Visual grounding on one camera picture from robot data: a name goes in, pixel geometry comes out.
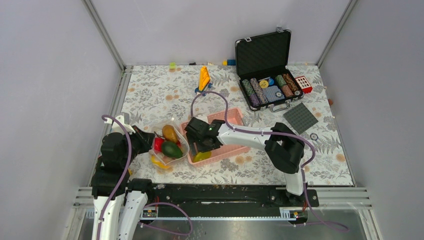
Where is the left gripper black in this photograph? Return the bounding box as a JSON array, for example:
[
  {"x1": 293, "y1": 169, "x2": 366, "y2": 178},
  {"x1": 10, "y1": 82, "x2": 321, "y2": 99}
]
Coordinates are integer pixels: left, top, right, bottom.
[{"x1": 122, "y1": 124, "x2": 156, "y2": 166}]

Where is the red apple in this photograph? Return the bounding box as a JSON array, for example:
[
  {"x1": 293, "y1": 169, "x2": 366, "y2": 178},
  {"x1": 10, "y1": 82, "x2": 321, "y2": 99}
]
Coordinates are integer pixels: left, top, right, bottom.
[{"x1": 153, "y1": 137, "x2": 166, "y2": 153}]

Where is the yellow green mango slice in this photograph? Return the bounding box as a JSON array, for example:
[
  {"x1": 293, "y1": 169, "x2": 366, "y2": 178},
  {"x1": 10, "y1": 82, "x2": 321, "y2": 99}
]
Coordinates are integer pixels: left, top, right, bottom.
[{"x1": 192, "y1": 151, "x2": 212, "y2": 163}]

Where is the clear zip top bag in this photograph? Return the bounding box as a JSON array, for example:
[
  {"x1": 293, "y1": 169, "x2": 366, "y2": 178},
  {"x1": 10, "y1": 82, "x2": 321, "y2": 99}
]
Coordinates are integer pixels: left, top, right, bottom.
[{"x1": 149, "y1": 117, "x2": 190, "y2": 169}]

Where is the brown potato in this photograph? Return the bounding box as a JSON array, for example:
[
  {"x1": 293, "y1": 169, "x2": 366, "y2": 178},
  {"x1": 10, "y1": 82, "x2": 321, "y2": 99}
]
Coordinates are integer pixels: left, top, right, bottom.
[{"x1": 161, "y1": 124, "x2": 179, "y2": 144}]

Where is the yellow orange mango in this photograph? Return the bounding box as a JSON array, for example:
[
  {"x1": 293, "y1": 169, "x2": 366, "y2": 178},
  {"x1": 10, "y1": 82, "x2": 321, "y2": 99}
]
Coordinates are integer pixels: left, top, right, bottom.
[{"x1": 150, "y1": 155, "x2": 170, "y2": 169}]

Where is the green avocado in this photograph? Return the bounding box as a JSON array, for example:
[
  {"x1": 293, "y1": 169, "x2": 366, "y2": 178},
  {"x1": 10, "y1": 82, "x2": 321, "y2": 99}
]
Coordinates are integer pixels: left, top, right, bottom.
[{"x1": 161, "y1": 141, "x2": 183, "y2": 159}]

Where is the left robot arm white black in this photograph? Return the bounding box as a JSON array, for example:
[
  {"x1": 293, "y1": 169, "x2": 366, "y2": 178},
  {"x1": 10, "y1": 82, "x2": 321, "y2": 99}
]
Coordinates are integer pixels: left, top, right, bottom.
[{"x1": 90, "y1": 112, "x2": 155, "y2": 240}]

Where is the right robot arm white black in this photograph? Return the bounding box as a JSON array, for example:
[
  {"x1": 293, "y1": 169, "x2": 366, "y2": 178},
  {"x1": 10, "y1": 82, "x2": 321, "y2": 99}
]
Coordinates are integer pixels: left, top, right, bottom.
[{"x1": 184, "y1": 117, "x2": 307, "y2": 206}]

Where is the pink plastic basket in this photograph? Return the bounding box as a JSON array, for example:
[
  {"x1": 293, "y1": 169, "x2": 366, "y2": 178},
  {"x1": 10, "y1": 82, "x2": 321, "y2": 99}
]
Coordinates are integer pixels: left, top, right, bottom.
[{"x1": 180, "y1": 107, "x2": 253, "y2": 167}]

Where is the blue yellow brick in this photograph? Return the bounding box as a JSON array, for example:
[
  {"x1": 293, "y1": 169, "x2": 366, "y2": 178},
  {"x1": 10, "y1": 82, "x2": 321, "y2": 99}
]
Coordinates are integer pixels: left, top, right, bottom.
[{"x1": 222, "y1": 59, "x2": 237, "y2": 66}]

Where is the black poker chip case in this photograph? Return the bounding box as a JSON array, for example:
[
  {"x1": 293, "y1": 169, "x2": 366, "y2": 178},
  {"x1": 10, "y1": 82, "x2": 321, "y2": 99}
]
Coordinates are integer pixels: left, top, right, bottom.
[{"x1": 234, "y1": 27, "x2": 305, "y2": 113}]

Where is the grey building baseplate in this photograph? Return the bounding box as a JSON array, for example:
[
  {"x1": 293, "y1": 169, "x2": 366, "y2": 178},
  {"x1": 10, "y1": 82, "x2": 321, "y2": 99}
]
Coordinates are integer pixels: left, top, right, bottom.
[{"x1": 283, "y1": 103, "x2": 318, "y2": 134}]

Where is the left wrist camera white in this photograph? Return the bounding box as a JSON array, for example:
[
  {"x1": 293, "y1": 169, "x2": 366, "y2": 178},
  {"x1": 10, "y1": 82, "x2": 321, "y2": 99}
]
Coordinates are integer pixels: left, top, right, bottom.
[{"x1": 101, "y1": 112, "x2": 136, "y2": 135}]

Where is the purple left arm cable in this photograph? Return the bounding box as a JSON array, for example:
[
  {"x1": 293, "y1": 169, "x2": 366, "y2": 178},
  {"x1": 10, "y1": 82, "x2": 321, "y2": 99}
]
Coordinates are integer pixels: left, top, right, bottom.
[{"x1": 95, "y1": 114, "x2": 133, "y2": 240}]

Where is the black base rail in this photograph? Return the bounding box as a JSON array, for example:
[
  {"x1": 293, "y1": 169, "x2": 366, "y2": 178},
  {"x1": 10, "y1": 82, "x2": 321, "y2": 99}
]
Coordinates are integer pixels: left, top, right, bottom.
[{"x1": 128, "y1": 178, "x2": 320, "y2": 219}]

